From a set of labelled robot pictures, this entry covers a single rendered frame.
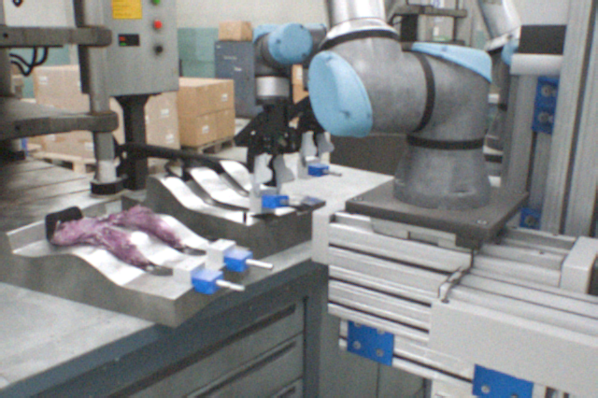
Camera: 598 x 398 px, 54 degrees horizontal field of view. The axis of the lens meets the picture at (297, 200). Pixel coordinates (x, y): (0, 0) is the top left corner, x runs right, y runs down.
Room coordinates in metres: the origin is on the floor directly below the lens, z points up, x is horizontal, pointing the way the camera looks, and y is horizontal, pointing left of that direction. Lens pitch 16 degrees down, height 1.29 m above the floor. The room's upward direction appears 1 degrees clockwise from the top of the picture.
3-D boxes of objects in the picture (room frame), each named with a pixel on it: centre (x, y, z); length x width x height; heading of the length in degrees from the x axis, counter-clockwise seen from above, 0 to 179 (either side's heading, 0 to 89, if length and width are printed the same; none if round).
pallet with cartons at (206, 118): (6.40, 1.41, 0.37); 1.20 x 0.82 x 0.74; 68
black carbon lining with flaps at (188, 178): (1.41, 0.20, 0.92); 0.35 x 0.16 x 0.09; 48
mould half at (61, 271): (1.11, 0.38, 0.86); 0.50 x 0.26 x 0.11; 65
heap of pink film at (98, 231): (1.11, 0.37, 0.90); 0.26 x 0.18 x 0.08; 65
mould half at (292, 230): (1.43, 0.20, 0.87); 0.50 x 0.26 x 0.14; 48
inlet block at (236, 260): (1.05, 0.10, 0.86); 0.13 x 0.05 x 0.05; 65
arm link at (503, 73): (1.30, -0.50, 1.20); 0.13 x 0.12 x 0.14; 169
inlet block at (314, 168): (1.50, -0.06, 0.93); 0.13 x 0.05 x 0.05; 48
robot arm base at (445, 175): (0.88, -0.23, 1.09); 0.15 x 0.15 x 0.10
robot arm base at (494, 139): (1.29, -0.50, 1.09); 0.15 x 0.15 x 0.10
